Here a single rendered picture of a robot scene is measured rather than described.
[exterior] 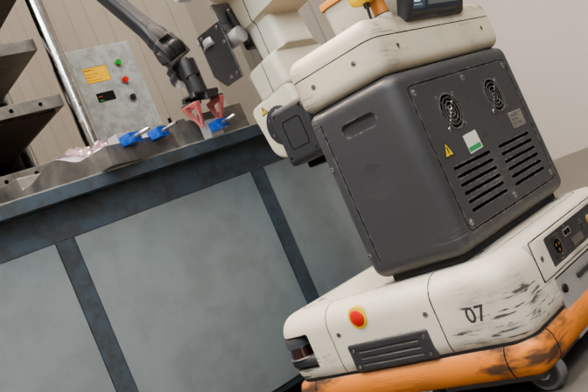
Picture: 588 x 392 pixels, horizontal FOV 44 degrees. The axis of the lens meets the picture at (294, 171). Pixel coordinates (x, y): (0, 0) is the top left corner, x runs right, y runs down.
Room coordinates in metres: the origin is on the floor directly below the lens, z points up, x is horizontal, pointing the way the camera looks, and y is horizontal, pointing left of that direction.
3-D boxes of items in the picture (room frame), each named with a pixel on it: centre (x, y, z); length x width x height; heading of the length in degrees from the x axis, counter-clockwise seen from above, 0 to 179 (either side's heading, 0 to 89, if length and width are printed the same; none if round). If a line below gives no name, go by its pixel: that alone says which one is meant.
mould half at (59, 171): (2.08, 0.55, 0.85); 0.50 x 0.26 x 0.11; 56
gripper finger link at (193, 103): (2.09, 0.18, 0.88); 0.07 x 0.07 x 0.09; 48
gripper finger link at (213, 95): (2.13, 0.15, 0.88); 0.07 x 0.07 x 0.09; 48
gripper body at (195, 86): (2.11, 0.17, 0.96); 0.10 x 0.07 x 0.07; 138
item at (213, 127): (2.09, 0.14, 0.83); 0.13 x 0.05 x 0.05; 47
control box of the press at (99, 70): (3.05, 0.60, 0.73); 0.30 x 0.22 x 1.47; 129
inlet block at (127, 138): (1.89, 0.35, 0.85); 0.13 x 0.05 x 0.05; 56
